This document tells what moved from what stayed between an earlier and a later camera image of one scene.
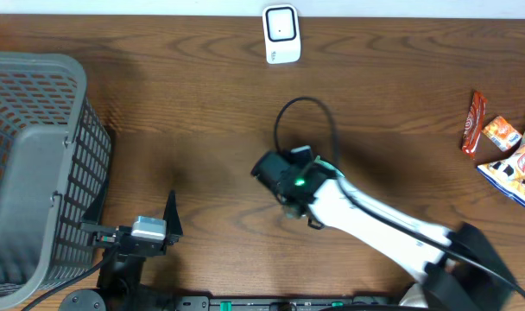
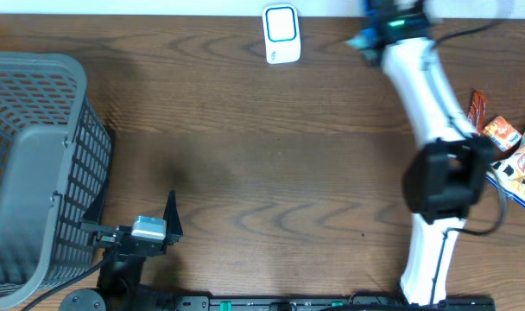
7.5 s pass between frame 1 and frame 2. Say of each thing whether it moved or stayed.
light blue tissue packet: moved
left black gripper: stayed
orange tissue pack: stayed
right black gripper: moved
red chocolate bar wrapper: stayed
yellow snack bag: stayed
